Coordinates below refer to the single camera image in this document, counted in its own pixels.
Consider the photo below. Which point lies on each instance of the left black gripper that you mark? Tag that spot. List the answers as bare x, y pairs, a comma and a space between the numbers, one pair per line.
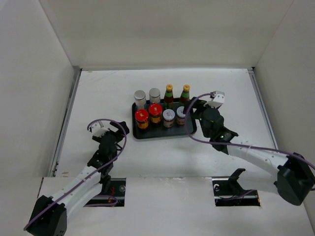
119, 134

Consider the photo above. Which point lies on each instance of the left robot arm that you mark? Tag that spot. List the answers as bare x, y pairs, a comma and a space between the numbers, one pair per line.
92, 187

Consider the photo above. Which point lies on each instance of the black plastic tray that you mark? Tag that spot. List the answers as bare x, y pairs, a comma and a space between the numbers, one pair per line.
159, 131

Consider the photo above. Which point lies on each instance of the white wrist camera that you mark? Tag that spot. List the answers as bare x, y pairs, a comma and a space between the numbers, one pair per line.
98, 129
217, 98

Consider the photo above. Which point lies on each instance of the yellow cap sauce bottle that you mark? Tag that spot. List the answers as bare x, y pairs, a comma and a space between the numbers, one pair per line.
168, 97
184, 98

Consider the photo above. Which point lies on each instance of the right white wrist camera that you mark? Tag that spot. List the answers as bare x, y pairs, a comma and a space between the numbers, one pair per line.
217, 98

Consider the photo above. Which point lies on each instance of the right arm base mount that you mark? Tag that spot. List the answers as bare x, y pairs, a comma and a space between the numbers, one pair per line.
229, 193

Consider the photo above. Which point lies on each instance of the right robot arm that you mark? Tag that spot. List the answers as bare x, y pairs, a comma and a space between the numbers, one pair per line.
291, 175

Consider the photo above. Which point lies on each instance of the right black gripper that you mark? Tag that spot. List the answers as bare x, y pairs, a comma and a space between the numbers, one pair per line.
199, 104

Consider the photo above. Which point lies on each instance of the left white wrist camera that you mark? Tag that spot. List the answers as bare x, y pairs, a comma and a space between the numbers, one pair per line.
98, 129

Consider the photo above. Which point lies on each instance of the silver lid white jar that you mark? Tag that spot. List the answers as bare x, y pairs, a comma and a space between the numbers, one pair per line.
140, 99

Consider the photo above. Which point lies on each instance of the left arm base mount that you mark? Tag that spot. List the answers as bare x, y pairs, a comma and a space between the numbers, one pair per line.
112, 193

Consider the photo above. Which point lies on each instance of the white jar red label lid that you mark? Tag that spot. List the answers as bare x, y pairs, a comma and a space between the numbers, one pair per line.
168, 118

